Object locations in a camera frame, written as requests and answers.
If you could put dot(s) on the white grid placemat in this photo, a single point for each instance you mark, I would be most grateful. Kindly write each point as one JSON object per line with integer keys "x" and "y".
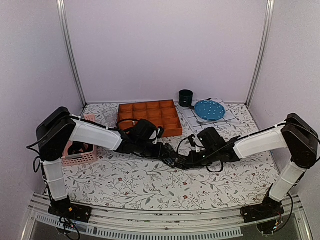
{"x": 190, "y": 117}

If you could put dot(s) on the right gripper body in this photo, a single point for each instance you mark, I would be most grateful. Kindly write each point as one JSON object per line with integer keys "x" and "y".
{"x": 211, "y": 157}

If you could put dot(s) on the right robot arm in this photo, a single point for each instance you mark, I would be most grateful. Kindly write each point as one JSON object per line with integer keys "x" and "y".
{"x": 293, "y": 134}

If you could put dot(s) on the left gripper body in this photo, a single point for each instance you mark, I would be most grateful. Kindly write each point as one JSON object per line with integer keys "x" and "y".
{"x": 147, "y": 152}

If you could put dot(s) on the clear plastic cup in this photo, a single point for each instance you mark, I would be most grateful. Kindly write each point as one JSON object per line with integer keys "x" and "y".
{"x": 109, "y": 118}

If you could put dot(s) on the dark green mug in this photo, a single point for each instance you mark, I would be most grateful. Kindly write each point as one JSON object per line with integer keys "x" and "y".
{"x": 185, "y": 98}

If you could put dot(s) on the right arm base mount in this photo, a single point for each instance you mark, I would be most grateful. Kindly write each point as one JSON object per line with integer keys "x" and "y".
{"x": 262, "y": 211}

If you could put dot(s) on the dark floral tie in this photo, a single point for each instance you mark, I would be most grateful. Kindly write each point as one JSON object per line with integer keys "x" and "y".
{"x": 171, "y": 158}

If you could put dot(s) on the blue dotted plate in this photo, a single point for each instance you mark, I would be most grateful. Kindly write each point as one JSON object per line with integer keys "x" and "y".
{"x": 209, "y": 110}

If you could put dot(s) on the pink plastic basket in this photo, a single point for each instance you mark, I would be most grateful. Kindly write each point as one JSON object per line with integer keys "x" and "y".
{"x": 78, "y": 159}

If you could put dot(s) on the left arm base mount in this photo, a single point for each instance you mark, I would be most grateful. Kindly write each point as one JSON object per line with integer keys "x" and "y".
{"x": 75, "y": 212}

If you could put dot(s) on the silver fork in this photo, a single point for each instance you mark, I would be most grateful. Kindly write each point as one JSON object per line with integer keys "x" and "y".
{"x": 213, "y": 122}

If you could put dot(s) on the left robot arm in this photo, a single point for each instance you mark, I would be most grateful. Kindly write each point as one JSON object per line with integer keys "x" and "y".
{"x": 62, "y": 127}

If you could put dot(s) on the orange wooden compartment tray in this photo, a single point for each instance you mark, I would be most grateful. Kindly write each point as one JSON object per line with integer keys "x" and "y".
{"x": 161, "y": 113}

